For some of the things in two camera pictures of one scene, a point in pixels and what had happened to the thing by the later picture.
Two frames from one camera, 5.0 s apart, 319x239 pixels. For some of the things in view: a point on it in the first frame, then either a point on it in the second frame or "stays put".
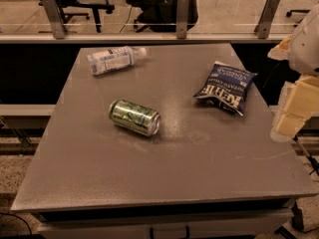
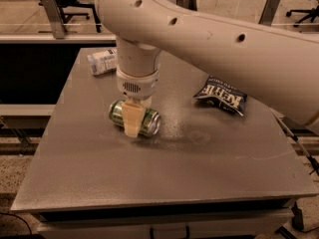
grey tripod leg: [314, 164] stays put
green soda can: [135, 118] stays put
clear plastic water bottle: [114, 59] stays put
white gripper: [306, 49] -> [138, 86]
